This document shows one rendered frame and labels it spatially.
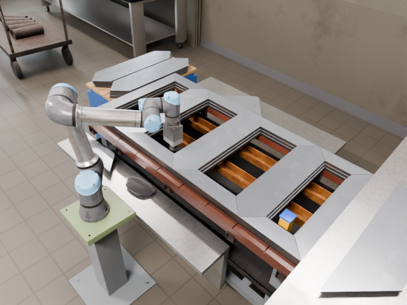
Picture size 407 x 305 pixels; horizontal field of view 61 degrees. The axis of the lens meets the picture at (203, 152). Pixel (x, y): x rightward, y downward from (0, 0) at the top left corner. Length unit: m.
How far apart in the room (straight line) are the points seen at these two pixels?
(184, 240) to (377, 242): 0.86
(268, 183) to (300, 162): 0.26
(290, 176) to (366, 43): 2.32
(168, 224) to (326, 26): 2.92
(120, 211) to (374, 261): 1.19
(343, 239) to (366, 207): 0.22
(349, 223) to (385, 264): 0.20
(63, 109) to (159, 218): 0.74
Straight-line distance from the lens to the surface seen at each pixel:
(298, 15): 4.24
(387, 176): 1.79
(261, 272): 1.86
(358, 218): 1.54
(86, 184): 1.73
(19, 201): 3.13
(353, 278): 1.33
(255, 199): 1.72
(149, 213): 1.88
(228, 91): 2.74
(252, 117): 2.26
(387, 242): 1.48
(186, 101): 2.37
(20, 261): 2.75
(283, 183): 1.83
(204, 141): 2.02
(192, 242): 1.76
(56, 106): 1.54
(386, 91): 3.99
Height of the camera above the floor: 2.12
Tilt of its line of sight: 40 degrees down
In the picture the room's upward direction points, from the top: 3 degrees clockwise
